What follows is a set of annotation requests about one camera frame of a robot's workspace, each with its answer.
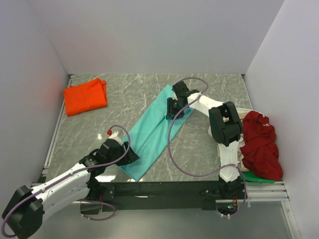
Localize red t-shirt in pile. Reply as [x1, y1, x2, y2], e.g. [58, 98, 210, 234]
[240, 111, 283, 181]

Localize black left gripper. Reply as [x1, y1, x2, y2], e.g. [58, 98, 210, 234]
[105, 141, 139, 166]

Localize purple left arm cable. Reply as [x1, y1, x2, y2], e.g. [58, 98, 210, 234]
[1, 125, 130, 237]

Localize aluminium rail frame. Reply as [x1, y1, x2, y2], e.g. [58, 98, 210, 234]
[13, 73, 304, 239]

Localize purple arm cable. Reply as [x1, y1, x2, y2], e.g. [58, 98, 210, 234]
[1, 125, 130, 237]
[167, 77, 249, 217]

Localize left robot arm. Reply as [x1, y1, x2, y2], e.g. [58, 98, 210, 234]
[1, 139, 139, 239]

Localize beige t-shirt in pile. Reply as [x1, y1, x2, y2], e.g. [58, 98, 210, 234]
[216, 112, 246, 170]

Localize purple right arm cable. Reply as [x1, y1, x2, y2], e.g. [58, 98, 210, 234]
[167, 77, 249, 217]

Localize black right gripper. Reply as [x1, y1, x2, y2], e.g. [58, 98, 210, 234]
[165, 98, 186, 120]

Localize white t-shirt in pile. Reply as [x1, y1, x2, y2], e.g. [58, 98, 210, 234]
[236, 108, 252, 122]

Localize teal t-shirt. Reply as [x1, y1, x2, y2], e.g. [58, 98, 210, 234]
[116, 84, 195, 182]

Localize folded orange t-shirt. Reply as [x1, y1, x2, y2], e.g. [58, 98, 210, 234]
[63, 77, 108, 117]

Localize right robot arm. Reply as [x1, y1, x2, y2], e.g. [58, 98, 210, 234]
[166, 81, 243, 199]

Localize green bin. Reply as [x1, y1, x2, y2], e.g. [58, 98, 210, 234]
[243, 171, 276, 184]

